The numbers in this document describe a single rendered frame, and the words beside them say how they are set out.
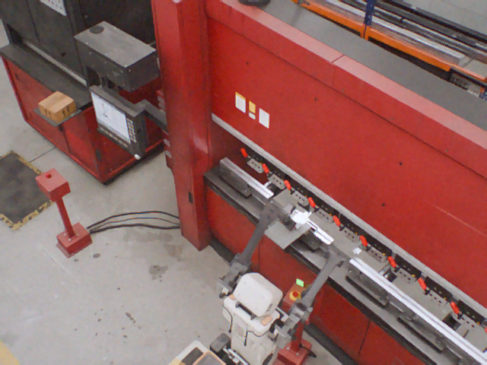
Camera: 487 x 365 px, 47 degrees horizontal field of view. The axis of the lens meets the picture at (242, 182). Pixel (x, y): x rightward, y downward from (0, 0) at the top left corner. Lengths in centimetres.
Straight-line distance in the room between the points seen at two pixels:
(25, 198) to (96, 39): 225
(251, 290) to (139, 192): 256
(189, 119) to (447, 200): 177
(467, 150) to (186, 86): 180
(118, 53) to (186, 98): 50
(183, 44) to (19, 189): 274
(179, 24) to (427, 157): 156
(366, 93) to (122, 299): 273
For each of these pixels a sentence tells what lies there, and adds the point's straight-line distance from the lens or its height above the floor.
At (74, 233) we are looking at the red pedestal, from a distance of 495.
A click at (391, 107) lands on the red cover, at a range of 269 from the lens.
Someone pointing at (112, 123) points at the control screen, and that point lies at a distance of 390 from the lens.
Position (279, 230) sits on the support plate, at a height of 100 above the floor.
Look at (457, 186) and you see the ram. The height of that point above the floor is 202.
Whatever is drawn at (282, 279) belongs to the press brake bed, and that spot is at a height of 42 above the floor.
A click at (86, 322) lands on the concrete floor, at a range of 461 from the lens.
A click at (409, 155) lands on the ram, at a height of 203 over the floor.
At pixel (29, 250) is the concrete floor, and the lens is 515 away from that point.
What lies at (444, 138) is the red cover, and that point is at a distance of 260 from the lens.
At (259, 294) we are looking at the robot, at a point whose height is 137.
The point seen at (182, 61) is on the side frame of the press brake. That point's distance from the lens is 348.
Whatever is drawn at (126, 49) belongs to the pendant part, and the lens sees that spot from 358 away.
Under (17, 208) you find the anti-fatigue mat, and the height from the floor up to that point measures 2.
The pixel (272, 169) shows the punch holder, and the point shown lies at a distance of 365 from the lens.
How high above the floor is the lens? 388
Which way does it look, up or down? 47 degrees down
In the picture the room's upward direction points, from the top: straight up
